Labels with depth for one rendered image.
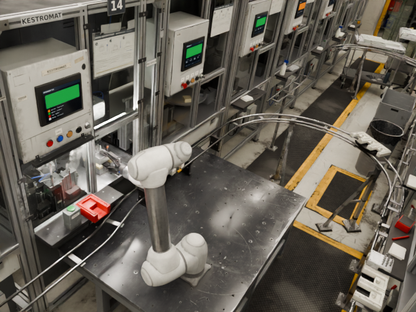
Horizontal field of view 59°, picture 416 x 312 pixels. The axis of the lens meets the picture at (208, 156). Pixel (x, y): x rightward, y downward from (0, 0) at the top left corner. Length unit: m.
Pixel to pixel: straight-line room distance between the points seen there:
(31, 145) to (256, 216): 1.58
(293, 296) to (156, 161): 1.86
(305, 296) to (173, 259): 1.51
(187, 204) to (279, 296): 1.07
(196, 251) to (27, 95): 1.14
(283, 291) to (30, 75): 2.41
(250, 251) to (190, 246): 0.54
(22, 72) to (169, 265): 1.15
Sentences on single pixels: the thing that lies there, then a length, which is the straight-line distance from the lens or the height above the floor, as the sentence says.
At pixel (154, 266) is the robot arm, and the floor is 0.92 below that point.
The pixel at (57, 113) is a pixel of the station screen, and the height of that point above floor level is 1.58.
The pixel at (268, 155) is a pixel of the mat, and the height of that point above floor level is 0.01.
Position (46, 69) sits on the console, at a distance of 1.81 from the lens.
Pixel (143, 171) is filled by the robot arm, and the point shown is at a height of 1.44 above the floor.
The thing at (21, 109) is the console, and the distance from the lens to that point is 1.80.
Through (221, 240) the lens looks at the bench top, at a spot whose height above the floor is 0.68.
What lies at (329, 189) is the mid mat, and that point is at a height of 0.01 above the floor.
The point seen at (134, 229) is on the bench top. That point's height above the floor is 0.68.
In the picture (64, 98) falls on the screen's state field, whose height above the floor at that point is 1.64.
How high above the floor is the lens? 2.49
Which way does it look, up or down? 35 degrees down
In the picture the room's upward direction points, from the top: 9 degrees clockwise
